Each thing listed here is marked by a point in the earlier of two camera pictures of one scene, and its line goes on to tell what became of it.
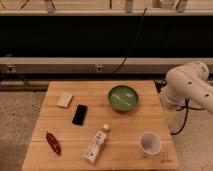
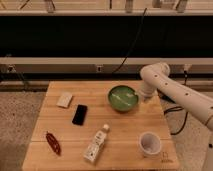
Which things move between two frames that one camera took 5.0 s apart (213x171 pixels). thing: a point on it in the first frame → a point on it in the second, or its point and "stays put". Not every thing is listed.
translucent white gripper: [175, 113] → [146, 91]
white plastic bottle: [93, 148] stays put
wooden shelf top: [106, 8] stays put
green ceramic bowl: [123, 98] stays put
